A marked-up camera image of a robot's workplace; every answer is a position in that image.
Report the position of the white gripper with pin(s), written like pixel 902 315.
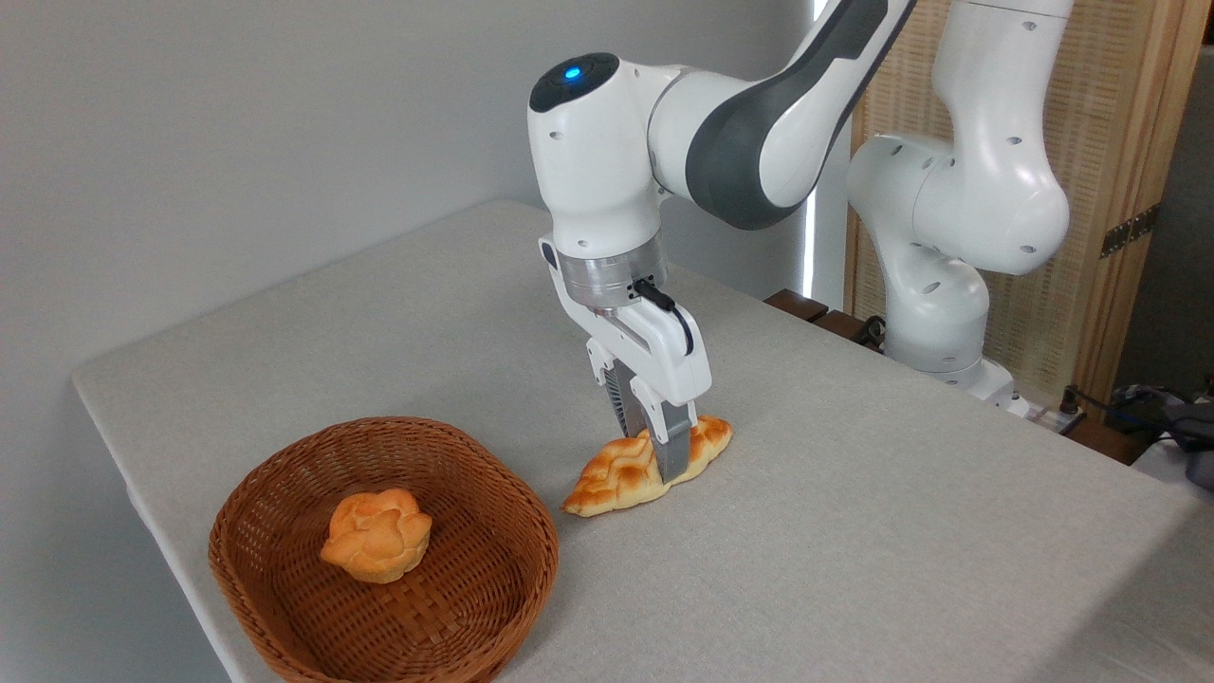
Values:
pixel 673 365

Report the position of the long braided bread loaf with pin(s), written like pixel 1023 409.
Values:
pixel 607 476

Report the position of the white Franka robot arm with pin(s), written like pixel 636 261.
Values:
pixel 607 161

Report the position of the brown woven wicker basket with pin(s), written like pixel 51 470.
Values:
pixel 465 588

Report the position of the round knotted bread roll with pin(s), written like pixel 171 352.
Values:
pixel 377 536

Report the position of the dark brown wooden block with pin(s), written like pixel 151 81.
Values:
pixel 839 324
pixel 1105 441
pixel 797 304

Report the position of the white power strip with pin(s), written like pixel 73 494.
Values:
pixel 1057 417

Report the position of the metal screen hinge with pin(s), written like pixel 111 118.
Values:
pixel 1129 230

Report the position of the dark grey bag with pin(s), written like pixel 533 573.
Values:
pixel 1190 441

